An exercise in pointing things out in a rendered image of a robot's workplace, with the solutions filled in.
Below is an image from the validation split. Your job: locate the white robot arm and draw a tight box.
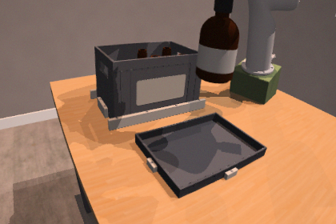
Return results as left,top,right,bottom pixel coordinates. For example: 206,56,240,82
241,0,299,76

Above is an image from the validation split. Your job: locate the brown glass bottle with white label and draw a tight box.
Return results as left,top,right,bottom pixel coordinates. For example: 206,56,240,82
195,11,239,84

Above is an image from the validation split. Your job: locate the dark grey crate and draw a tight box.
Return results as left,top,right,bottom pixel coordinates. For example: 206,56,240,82
94,41,202,118

